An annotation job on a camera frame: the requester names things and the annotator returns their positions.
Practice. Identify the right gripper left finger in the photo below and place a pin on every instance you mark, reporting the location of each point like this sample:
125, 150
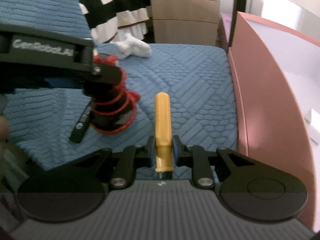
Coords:
77, 188

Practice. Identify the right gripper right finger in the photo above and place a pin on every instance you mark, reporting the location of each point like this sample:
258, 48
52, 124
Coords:
246, 187

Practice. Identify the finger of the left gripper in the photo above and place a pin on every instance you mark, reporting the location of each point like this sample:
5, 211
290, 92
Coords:
102, 80

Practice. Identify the black red yarn doll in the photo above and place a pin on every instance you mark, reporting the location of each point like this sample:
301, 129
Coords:
114, 113

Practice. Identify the white plush toy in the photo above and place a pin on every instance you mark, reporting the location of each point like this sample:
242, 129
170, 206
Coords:
132, 46

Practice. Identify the black lighter with white print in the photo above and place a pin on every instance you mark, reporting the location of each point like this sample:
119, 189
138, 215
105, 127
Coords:
82, 124

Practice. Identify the yellow handled screwdriver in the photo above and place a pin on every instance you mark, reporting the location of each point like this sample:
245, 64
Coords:
163, 133

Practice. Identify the person's left hand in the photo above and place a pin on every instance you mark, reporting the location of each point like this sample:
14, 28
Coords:
4, 128

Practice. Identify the striped cream orange black blanket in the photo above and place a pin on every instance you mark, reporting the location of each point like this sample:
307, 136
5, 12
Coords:
111, 20

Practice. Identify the blue quilted sofa cover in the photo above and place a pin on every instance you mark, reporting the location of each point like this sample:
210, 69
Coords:
197, 79

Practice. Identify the wooden bedside drawer cabinet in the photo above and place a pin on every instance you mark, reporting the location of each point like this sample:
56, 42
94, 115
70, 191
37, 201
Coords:
185, 21

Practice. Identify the pink paper bag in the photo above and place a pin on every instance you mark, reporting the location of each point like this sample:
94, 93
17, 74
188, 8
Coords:
224, 29

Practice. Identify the pink open storage box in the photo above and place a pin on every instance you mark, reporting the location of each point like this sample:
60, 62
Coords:
271, 127

